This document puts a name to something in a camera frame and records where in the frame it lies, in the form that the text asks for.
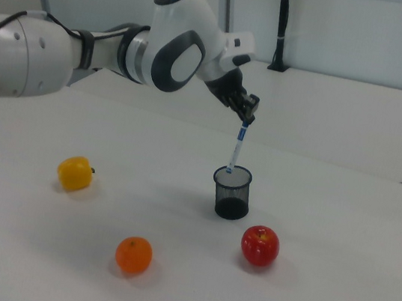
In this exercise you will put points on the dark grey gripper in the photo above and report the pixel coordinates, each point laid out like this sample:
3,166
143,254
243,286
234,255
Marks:
226,84

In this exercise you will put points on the white marker pen blue cap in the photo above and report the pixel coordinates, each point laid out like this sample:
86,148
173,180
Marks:
238,146

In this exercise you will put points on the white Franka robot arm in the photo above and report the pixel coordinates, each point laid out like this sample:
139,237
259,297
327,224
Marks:
174,25

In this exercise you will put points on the black mesh pen cup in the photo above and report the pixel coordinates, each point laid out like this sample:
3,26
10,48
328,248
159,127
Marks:
231,204

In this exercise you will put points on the black pole with clamp base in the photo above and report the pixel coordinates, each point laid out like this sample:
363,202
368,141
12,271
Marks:
282,26

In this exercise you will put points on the red apple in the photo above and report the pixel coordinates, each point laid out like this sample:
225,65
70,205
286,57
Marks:
259,246

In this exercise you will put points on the yellow bell pepper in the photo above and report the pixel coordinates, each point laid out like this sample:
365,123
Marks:
74,173

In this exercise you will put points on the orange fruit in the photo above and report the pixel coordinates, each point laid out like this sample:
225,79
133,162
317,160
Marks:
133,255

